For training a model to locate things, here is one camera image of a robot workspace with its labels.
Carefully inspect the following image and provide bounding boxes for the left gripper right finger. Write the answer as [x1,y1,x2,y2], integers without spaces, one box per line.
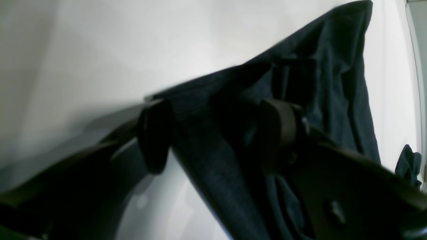
[257,99,426,240]

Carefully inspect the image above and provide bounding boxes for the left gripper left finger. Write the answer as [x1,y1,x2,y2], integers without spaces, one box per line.
[1,100,174,240]

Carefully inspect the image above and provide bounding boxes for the black t-shirt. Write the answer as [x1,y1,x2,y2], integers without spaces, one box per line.
[137,0,426,240]

